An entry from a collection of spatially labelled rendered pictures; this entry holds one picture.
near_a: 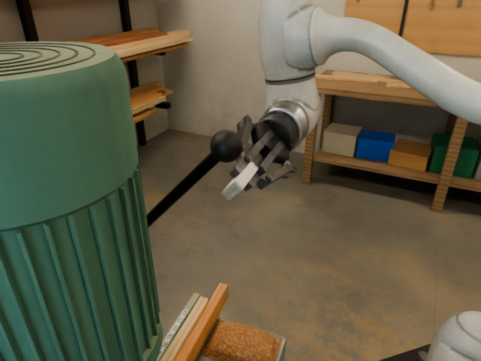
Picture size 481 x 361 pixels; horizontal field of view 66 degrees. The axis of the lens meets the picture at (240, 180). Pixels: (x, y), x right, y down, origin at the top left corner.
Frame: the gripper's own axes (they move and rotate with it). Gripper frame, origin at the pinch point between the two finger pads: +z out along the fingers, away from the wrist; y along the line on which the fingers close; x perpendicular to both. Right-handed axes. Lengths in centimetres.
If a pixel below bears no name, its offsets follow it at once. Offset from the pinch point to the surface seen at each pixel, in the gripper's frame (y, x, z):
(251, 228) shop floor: -50, -131, -165
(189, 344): -17.8, -33.6, 1.3
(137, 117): 73, -171, -208
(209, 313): -18.1, -33.3, -7.1
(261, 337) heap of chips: -27.3, -25.8, -5.8
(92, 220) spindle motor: 7.5, 5.5, 25.9
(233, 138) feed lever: 4.9, 9.6, 10.0
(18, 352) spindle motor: 4.3, -5.3, 31.0
